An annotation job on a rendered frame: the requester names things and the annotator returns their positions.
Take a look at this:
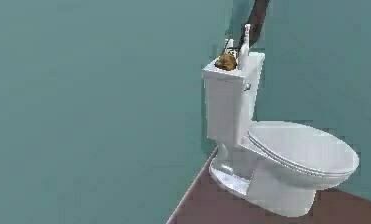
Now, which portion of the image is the white toilet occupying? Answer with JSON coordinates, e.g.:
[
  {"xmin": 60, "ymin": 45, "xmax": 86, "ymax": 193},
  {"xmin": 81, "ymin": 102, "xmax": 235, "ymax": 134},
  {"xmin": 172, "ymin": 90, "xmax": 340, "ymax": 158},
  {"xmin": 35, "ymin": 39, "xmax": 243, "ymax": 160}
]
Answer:
[{"xmin": 201, "ymin": 51, "xmax": 360, "ymax": 218}]

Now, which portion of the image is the white tall bottle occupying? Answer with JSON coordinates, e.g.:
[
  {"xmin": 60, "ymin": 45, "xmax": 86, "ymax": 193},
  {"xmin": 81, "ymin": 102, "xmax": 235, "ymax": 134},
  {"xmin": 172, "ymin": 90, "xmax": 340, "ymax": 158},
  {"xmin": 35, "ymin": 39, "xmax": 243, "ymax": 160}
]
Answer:
[{"xmin": 237, "ymin": 23, "xmax": 252, "ymax": 70}]

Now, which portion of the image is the brown round lump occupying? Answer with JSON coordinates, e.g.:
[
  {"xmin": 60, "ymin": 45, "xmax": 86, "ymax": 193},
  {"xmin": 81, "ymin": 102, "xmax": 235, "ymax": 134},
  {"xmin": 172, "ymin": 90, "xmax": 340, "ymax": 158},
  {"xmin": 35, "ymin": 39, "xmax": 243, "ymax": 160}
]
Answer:
[{"xmin": 214, "ymin": 53, "xmax": 238, "ymax": 72}]

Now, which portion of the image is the small white spray bottle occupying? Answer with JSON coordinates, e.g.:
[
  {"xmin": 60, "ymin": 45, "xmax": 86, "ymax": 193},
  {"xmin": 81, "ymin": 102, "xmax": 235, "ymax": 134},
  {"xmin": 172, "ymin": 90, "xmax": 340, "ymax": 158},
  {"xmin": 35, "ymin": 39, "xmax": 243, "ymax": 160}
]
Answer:
[{"xmin": 222, "ymin": 29, "xmax": 238, "ymax": 59}]

